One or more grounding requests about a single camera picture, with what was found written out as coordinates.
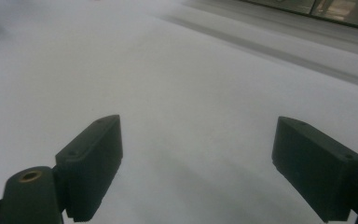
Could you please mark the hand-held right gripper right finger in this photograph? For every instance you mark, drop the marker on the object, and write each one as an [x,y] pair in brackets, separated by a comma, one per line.
[317,174]

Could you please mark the dark glass panel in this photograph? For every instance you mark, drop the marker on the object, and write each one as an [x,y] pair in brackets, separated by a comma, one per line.
[329,11]

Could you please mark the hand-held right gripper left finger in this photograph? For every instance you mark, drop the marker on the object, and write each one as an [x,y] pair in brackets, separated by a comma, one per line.
[90,168]

